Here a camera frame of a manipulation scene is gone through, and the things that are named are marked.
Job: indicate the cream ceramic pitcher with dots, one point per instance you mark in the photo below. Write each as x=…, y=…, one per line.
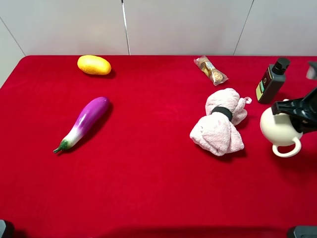
x=280, y=132

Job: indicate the black base bottom right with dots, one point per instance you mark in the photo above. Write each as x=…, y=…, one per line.
x=302, y=232

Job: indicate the red tablecloth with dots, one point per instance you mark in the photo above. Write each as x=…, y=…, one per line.
x=136, y=173

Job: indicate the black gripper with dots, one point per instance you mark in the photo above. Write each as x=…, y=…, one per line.
x=302, y=112

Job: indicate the black base bottom left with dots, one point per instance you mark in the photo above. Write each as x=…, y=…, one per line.
x=6, y=229

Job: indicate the purple eggplant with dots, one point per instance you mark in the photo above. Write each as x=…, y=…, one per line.
x=90, y=114

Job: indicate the yellow mango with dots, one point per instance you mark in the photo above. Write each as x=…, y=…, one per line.
x=94, y=65

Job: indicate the pink towel with black band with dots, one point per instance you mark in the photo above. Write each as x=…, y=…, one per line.
x=216, y=131

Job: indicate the wrapped snack packet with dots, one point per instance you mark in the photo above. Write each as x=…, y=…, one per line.
x=206, y=66

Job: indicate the black base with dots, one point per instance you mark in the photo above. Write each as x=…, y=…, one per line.
x=6, y=229
x=302, y=232

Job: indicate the black pump bottle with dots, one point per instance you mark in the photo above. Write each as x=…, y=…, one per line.
x=272, y=80

